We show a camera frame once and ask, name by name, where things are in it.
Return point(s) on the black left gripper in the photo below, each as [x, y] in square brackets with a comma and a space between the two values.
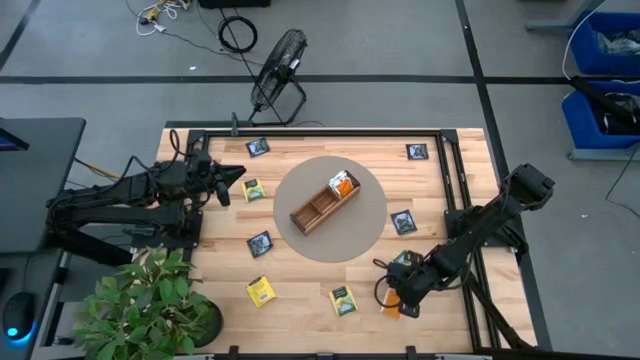
[202, 172]

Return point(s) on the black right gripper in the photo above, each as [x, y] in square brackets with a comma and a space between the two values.
[412, 285]

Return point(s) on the green yellow tea bag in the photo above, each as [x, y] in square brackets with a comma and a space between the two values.
[343, 301]
[254, 190]
[404, 257]

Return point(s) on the dark blue tea bag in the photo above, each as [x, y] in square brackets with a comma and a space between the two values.
[417, 151]
[258, 147]
[260, 244]
[403, 222]

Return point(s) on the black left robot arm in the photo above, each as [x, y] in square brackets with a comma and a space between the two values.
[110, 197]

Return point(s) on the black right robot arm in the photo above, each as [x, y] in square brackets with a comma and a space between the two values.
[480, 230]

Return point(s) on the round grey mat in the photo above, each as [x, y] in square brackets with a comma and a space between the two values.
[350, 235]

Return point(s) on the wooden three-compartment tray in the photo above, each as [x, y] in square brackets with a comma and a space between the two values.
[315, 212]

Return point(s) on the black floor fan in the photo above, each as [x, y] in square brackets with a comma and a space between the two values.
[277, 70]

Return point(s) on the green leafy plant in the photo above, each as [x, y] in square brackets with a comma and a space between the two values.
[150, 300]

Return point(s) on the black plant pot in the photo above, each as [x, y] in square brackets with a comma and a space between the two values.
[212, 325]

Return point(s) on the black equipment box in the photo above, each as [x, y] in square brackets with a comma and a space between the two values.
[235, 3]

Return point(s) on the black desk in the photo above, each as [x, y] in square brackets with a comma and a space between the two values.
[40, 165]

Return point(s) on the monitor with blue screen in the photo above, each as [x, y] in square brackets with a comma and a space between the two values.
[10, 142]

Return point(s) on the blue storage bin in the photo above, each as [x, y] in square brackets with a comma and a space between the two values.
[580, 125]
[585, 50]

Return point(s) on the black computer mouse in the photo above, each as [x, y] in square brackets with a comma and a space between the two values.
[17, 312]

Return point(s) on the black aluminium table frame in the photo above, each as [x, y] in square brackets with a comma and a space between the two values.
[325, 133]

